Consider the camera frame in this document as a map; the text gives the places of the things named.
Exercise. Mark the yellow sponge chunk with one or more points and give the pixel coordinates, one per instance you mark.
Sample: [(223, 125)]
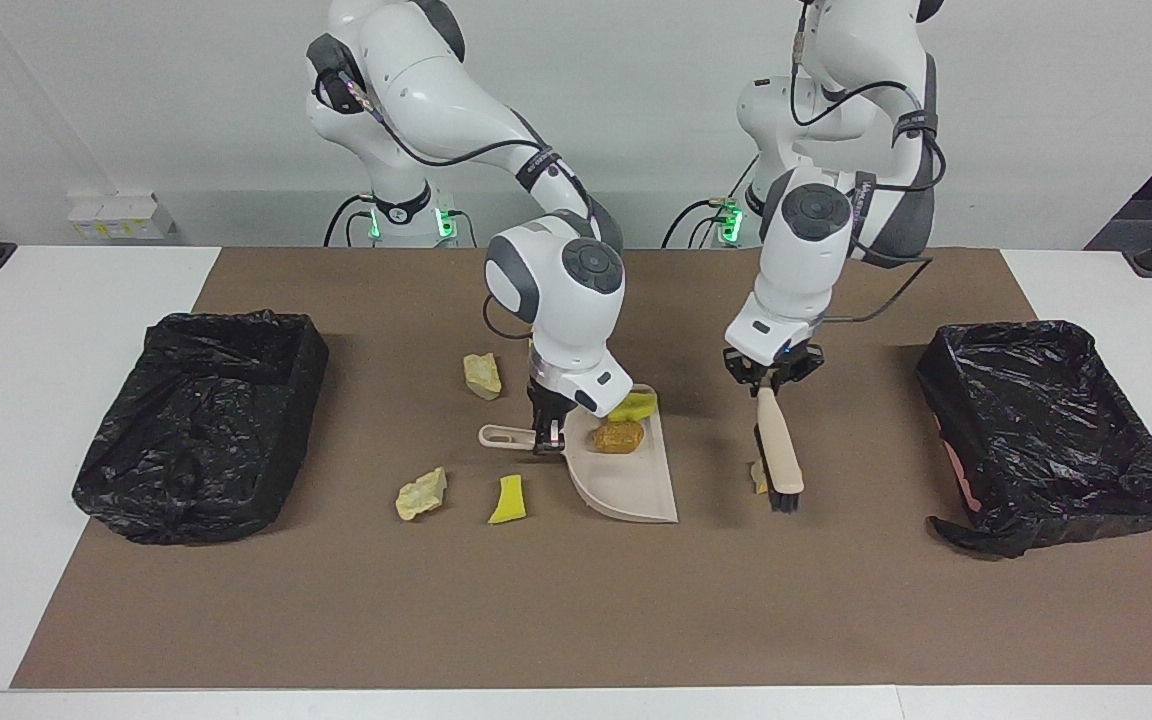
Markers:
[(636, 408)]

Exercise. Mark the striped croissant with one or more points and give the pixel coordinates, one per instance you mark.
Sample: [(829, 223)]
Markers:
[(758, 482)]

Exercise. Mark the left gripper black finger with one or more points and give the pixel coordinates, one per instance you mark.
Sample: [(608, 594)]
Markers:
[(741, 368), (804, 365)]

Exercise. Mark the beige hand brush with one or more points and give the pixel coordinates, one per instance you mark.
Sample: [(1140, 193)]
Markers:
[(779, 450)]

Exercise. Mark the beige plastic dustpan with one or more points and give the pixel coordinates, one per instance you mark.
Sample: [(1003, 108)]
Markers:
[(636, 485)]

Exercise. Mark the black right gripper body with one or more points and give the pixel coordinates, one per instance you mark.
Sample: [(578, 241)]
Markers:
[(548, 408)]

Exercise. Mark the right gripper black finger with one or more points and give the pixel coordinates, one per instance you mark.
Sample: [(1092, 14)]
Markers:
[(556, 438), (541, 440)]

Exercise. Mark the brown table mat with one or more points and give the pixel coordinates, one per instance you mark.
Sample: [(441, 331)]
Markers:
[(576, 620)]

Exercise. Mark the white wall socket box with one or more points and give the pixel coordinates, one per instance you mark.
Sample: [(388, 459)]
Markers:
[(121, 218)]

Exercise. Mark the brown bread roll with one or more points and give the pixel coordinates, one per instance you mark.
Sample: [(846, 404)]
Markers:
[(619, 437)]

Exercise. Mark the pale bread chunk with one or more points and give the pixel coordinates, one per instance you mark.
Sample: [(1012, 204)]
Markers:
[(419, 496), (482, 377)]

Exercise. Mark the yellow curved sponge strip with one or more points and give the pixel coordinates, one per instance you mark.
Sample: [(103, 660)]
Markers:
[(508, 505)]

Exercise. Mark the black bag lined pink bin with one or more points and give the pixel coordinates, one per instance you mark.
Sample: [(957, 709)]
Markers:
[(1036, 420)]

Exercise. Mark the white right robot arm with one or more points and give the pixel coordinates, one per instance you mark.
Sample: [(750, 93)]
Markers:
[(556, 300)]

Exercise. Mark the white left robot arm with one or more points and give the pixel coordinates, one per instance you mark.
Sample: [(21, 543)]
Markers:
[(806, 270)]

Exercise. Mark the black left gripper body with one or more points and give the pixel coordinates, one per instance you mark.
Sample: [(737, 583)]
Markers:
[(771, 372)]

